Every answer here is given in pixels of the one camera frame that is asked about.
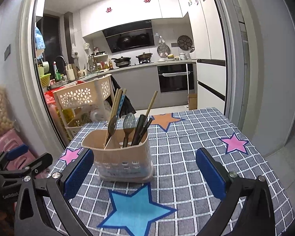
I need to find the dark metal spoon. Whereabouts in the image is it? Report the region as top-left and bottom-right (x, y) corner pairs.
(123, 112), (136, 148)

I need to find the wooden chopstick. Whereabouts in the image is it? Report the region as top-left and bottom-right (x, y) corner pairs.
(145, 91), (158, 117)
(104, 89), (123, 148)

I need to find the pink plastic crate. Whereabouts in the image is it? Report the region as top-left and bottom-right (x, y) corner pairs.
(0, 129), (36, 171)

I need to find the beige perforated storage rack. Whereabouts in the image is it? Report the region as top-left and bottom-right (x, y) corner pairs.
(53, 74), (114, 140)

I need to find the beige plastic utensil holder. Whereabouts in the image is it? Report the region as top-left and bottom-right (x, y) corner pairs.
(81, 129), (154, 183)

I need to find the blue patterned chopstick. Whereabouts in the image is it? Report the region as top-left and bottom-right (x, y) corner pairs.
(116, 89), (127, 119)

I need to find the black wok on stove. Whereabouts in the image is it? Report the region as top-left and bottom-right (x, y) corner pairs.
(111, 56), (131, 67)

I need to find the cardboard box on floor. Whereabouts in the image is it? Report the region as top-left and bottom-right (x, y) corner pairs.
(188, 93), (198, 110)

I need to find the black pot on stove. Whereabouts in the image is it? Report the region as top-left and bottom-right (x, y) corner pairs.
(136, 52), (153, 64)

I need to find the black built-in oven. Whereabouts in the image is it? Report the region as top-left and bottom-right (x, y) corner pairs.
(158, 63), (195, 93)

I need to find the black range hood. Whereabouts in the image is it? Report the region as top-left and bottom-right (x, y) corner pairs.
(102, 20), (154, 53)

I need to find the white refrigerator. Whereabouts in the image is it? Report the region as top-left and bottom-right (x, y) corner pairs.
(178, 0), (227, 112)

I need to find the black handled utensil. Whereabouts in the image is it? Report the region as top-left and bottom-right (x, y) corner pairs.
(131, 114), (153, 146)

